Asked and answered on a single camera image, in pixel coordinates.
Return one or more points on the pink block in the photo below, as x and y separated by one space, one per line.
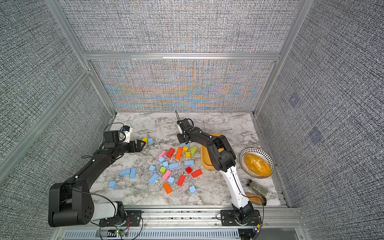
162 154
166 175

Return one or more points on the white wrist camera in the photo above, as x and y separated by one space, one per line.
127 133
180 126

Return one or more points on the brown wooden item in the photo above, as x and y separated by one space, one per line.
257 199

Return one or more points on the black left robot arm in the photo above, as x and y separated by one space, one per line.
71 202

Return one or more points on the small red cube block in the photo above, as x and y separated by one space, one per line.
189 170

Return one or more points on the aluminium front rail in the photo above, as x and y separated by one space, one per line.
204 217

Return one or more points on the lime green cube block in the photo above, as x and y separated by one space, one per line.
163 170

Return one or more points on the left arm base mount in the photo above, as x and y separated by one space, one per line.
131 218

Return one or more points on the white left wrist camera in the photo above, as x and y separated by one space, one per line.
127 133

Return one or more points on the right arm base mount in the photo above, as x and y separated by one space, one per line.
229 218

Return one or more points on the patterned plate with yellow food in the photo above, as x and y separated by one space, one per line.
256 163

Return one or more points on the red long block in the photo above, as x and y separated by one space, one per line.
181 180

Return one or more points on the yellow plastic tray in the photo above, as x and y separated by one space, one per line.
206 160

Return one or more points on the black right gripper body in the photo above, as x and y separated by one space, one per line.
181 137

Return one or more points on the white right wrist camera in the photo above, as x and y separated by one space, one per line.
180 126

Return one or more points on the light blue long block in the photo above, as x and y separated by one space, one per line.
125 172
173 166
153 178

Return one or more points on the glass bottle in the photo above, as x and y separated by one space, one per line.
257 188

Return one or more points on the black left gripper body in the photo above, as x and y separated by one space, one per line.
130 147

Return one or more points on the orange long block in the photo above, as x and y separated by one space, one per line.
179 153

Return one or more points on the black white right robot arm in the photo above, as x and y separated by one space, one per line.
223 160

